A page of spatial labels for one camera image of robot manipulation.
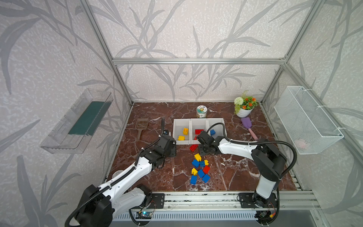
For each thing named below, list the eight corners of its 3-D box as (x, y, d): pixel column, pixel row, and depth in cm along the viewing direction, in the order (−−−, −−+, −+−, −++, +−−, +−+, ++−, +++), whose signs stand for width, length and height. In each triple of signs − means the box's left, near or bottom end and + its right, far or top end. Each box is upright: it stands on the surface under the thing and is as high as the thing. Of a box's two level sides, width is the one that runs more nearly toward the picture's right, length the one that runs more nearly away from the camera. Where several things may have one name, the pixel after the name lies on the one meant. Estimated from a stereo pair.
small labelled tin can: (196, 120, 111) (197, 112, 104) (196, 112, 116) (197, 105, 109) (206, 120, 111) (207, 112, 104) (205, 112, 116) (206, 105, 109)
